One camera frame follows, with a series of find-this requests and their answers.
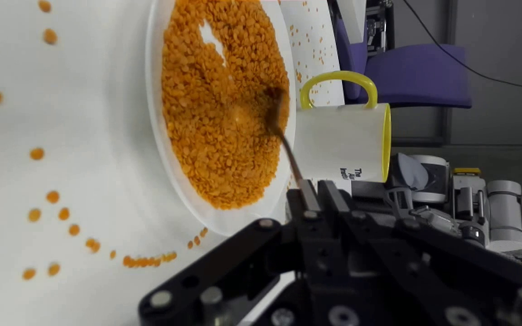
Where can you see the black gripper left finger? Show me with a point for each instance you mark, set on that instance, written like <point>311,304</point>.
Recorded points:
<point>231,264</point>

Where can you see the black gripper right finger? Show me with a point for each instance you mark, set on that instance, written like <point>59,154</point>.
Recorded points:
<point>431,271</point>

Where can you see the metal spoon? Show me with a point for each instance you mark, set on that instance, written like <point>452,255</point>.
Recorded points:
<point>291,154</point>

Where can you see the white bowl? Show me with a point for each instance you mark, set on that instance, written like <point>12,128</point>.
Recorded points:
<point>226,219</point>

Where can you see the white grey lab machine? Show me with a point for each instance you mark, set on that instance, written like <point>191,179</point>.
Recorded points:
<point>516,217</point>
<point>422,177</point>

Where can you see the orange lentils heap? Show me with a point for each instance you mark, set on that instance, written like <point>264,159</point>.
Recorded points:
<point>213,119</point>

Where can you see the purple office chair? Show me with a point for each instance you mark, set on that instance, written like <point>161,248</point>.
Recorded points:
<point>418,74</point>

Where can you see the round white table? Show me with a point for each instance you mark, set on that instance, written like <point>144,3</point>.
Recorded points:
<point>63,150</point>

